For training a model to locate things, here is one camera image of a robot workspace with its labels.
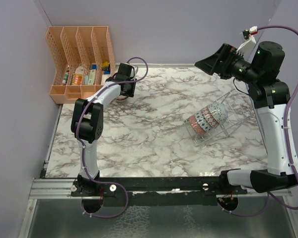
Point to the black mounting base rail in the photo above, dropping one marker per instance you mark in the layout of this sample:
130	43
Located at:
152	191

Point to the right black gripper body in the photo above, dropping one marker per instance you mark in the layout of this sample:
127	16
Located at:
240	69

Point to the dark blue patterned bowl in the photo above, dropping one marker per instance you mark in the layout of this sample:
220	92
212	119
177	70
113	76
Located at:
209	117

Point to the pink patterned bowl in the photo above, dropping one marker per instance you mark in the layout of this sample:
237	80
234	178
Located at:
121	97

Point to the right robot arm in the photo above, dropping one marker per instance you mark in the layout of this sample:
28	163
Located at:
270	97

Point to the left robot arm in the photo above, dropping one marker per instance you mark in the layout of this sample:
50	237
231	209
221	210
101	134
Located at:
88	119

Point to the orange plastic file organizer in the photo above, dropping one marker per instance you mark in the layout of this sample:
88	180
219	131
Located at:
83	56

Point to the light blue patterned bowl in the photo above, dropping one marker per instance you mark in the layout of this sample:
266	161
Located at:
203	123

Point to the white wire dish rack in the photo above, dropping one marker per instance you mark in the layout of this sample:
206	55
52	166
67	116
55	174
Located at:
239	112

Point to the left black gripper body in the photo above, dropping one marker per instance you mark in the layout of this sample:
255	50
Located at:
131	82

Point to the aluminium frame rail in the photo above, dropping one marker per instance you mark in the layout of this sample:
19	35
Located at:
59	188

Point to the red floral bowl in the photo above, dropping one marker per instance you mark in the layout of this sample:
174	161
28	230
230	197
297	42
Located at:
196	127

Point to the grey white patterned bowl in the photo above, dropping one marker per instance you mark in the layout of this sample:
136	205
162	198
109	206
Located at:
219	111

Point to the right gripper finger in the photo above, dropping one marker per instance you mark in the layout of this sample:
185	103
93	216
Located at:
226	53
209	65

